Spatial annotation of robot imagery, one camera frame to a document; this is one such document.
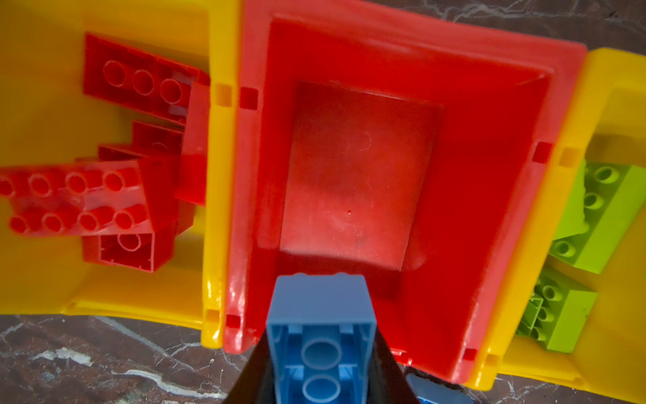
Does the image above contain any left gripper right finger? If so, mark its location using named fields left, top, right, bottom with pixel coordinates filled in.
left=370, top=329, right=420, bottom=404

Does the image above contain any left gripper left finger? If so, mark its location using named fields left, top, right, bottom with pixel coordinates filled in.
left=223, top=335, right=275, bottom=404

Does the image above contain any red lego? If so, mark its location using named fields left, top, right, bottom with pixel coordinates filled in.
left=1, top=160, right=154, bottom=237
left=82, top=201, right=196, bottom=273
left=98, top=121, right=183, bottom=161
left=175, top=82, right=210, bottom=206
left=82, top=33, right=210, bottom=126

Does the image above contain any green lego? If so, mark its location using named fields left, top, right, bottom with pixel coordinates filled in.
left=516, top=266, right=598, bottom=354
left=548, top=162, right=645, bottom=274

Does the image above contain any red bin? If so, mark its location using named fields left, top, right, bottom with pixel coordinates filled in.
left=224, top=1, right=587, bottom=384

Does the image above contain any yellow bin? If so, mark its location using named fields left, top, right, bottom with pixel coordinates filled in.
left=1, top=1, right=242, bottom=348
left=467, top=48, right=645, bottom=403

